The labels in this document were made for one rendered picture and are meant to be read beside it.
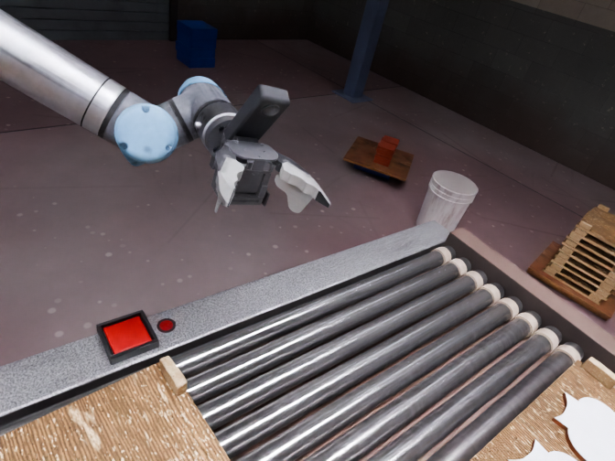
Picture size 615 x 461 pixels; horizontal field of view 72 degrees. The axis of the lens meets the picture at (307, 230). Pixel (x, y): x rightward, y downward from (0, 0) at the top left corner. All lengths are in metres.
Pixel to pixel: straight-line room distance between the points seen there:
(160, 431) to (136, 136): 0.39
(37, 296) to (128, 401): 1.53
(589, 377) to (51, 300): 1.93
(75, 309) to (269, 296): 1.35
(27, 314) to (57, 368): 1.36
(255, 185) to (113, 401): 0.36
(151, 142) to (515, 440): 0.71
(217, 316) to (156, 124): 0.38
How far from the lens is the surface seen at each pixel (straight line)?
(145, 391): 0.70
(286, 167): 0.60
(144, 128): 0.59
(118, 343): 0.77
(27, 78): 0.64
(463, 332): 0.95
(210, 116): 0.68
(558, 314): 1.11
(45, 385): 0.76
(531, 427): 0.86
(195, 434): 0.67
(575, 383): 0.99
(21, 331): 2.07
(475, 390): 0.87
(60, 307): 2.12
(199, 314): 0.82
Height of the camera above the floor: 1.53
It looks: 36 degrees down
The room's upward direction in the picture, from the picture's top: 14 degrees clockwise
